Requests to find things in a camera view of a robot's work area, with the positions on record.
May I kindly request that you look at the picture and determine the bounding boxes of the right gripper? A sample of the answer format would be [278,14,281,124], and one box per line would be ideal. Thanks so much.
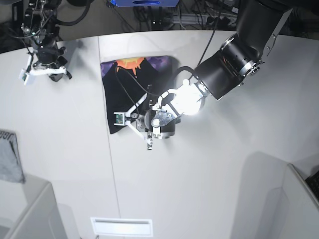
[26,46,72,82]

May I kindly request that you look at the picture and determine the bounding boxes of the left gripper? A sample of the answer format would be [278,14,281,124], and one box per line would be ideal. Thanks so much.
[124,84,177,150]

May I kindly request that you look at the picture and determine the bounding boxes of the black T-shirt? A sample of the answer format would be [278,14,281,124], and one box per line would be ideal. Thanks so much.
[100,56,176,134]

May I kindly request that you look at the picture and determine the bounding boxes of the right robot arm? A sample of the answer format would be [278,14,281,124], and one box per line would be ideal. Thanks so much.
[7,0,91,85]

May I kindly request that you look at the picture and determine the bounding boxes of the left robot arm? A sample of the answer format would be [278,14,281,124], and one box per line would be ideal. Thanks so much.
[126,0,292,150]

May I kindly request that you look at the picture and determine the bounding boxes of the blue box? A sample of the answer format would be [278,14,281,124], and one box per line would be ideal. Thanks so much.
[112,0,179,7]

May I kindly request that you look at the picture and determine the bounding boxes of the grey folded cloth bag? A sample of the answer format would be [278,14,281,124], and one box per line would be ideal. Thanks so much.
[0,129,25,184]

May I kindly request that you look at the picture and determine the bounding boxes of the white table slot plate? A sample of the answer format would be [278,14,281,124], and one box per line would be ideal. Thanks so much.
[90,217,153,237]

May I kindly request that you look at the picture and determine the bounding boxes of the white cabinet left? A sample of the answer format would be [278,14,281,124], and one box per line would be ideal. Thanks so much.
[0,175,68,239]

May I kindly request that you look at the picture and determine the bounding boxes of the white cabinet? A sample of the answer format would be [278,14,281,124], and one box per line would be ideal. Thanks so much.
[0,175,68,239]
[259,164,319,239]

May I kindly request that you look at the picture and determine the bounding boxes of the white cabinet right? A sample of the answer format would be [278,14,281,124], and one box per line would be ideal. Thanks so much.
[259,164,319,239]

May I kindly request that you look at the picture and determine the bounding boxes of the black keyboard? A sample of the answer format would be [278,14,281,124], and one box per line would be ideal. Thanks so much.
[305,171,319,200]

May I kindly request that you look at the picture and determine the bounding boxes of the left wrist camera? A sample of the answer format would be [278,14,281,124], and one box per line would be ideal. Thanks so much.
[114,112,126,126]

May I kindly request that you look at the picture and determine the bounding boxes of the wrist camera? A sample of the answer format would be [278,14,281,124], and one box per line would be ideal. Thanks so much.
[19,69,35,85]
[114,112,126,126]

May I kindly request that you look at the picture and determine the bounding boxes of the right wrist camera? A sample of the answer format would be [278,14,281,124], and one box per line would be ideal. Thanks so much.
[19,69,35,85]

